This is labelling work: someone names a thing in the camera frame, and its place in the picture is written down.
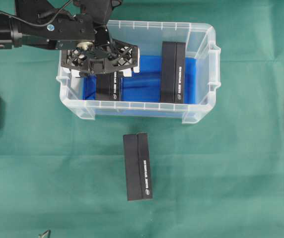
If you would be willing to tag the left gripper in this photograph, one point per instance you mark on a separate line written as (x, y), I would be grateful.
(87, 48)

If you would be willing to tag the black box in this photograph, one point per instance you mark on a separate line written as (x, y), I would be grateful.
(172, 83)
(108, 86)
(137, 167)

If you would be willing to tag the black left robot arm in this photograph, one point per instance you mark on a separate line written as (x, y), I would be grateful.
(27, 27)

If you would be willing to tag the clear plastic storage case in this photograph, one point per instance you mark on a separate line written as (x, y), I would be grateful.
(78, 93)

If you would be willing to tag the blue cloth liner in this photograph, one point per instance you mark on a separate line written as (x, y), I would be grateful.
(145, 85)

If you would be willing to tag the green table cloth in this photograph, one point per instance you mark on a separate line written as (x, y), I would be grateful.
(222, 177)

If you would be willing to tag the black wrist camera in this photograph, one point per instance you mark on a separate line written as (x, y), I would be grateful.
(99, 10)

